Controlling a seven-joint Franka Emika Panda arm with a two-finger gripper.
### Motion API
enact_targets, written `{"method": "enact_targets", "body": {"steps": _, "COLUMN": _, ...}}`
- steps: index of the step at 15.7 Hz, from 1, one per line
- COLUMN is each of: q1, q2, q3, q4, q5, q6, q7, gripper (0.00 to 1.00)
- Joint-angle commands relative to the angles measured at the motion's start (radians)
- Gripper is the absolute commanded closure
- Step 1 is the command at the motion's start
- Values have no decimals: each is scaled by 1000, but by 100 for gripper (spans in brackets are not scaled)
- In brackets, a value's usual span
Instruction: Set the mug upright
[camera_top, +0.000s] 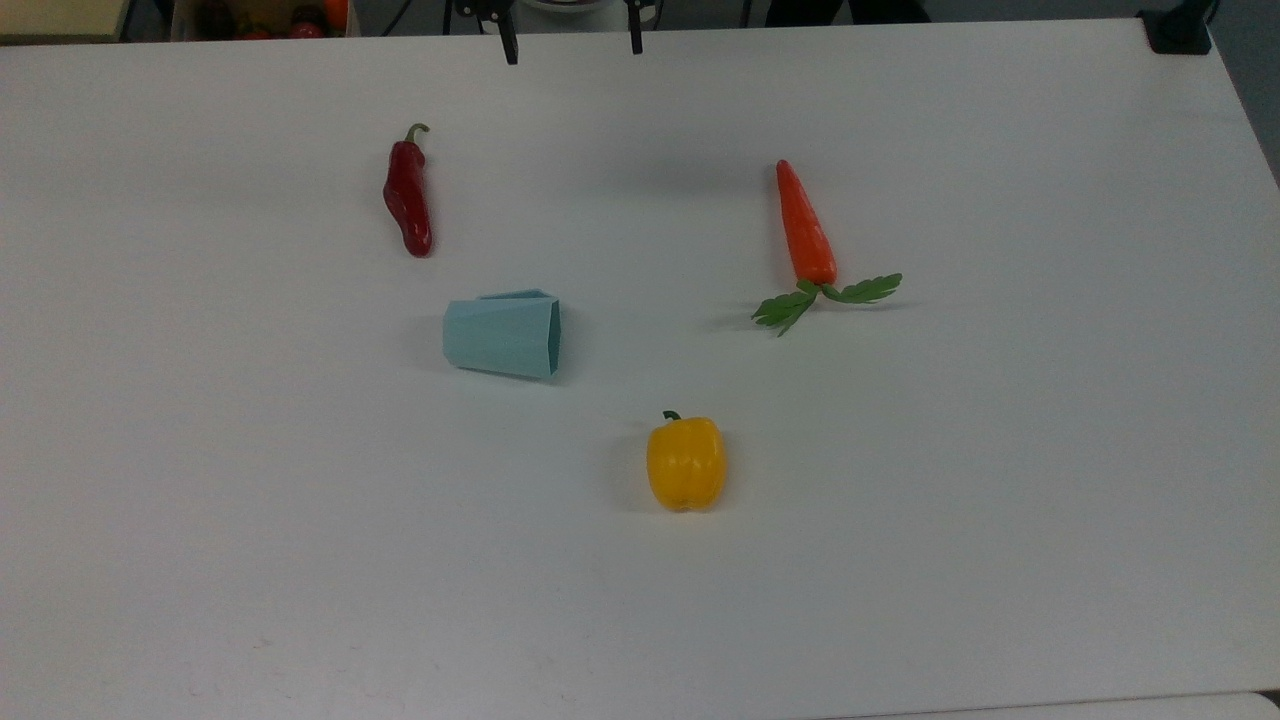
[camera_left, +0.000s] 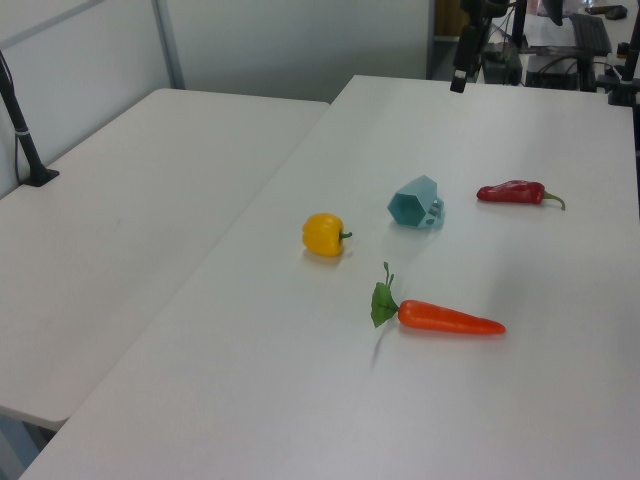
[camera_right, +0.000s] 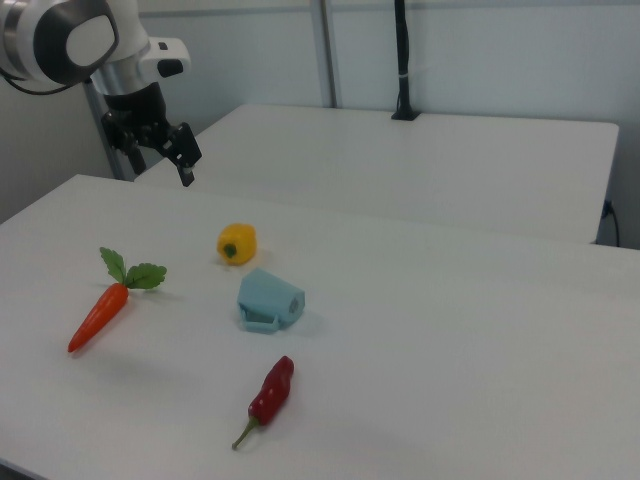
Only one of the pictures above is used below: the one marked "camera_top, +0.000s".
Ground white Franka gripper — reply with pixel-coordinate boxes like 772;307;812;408
445;0;663;67

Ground light blue faceted mug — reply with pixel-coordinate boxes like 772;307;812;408
442;289;564;381

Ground red chili pepper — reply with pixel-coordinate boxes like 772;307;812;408
382;123;435;259

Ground black chair base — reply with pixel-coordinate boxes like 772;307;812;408
764;0;933;28

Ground orange carrot with green leaves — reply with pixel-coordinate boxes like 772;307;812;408
751;159;904;338

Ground box of toy fruit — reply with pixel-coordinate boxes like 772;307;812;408
170;0;353;42

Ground yellow bell pepper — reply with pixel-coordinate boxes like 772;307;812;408
645;410;728;514

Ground beige cardboard box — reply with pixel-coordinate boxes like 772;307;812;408
0;0;133;43

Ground black table clamp mount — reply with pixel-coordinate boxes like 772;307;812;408
1138;0;1219;56

